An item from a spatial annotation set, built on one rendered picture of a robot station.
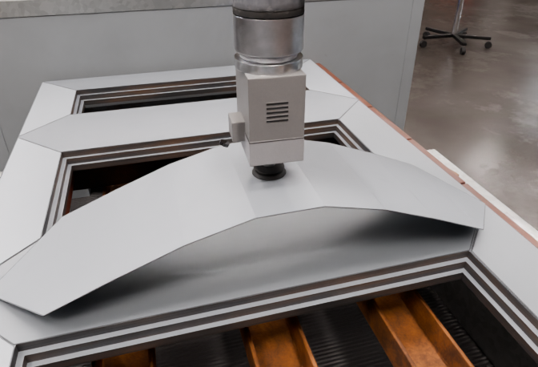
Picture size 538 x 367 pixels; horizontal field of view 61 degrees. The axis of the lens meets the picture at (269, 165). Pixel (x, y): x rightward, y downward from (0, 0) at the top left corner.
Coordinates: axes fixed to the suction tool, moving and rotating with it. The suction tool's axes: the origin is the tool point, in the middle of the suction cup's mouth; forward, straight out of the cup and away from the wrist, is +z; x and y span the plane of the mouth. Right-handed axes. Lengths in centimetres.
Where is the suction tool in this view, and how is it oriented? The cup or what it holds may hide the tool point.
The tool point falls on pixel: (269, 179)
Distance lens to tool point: 58.0
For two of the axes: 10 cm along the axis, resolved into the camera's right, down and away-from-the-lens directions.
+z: 0.0, 8.7, 5.0
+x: 9.8, -1.1, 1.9
